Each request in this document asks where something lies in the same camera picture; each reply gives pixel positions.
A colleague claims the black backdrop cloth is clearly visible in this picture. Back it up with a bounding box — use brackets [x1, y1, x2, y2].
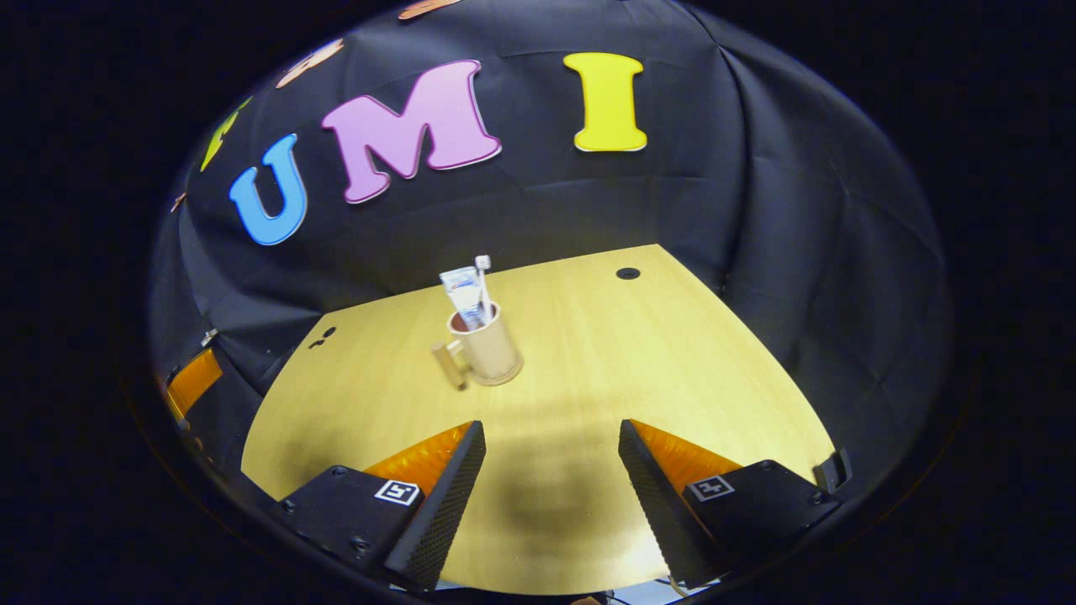
[150, 0, 955, 505]

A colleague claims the white toothpaste tube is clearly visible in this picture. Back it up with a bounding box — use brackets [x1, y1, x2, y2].
[439, 266, 489, 331]

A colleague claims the white toothbrush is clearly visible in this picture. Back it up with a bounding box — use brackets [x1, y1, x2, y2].
[474, 255, 498, 322]

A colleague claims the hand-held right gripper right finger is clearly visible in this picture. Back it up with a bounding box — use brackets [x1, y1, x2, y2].
[618, 418, 843, 589]

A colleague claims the yellow wooden desktop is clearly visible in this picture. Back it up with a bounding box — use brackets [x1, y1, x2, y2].
[241, 244, 837, 596]

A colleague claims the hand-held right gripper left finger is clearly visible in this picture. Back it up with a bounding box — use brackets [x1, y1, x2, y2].
[272, 420, 488, 593]

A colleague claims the beige cup with handle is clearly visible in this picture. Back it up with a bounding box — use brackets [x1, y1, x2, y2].
[431, 301, 525, 392]

